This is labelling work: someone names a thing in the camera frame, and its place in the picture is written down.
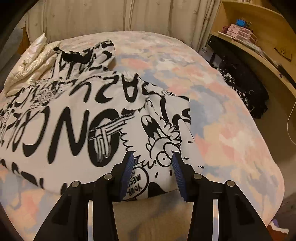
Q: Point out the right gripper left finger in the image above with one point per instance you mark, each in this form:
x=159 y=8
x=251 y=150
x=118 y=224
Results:
x=68 y=219

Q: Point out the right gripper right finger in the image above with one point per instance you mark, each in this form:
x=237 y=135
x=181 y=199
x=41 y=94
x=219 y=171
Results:
x=237 y=218

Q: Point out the white black graffiti print jacket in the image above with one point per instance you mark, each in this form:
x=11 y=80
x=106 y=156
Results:
x=79 y=123

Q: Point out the pastel patterned bed cover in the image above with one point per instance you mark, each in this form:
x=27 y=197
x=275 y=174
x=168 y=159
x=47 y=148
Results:
x=224 y=131

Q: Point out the black white patterned garment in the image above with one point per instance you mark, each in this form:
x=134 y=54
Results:
x=251 y=91

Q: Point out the cream shiny puffer jacket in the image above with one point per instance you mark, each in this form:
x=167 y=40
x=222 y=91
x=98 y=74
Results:
x=34 y=62

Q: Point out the dark grey bolster pillow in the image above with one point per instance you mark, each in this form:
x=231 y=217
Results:
x=9 y=55

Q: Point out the wooden shelf desk unit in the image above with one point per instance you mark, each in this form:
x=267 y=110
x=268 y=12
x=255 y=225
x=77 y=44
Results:
x=274 y=36

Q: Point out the small blue box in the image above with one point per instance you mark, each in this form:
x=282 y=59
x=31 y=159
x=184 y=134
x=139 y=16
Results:
x=241 y=23

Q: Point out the beige patterned curtain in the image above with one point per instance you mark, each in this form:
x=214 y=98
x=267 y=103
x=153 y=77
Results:
x=187 y=21

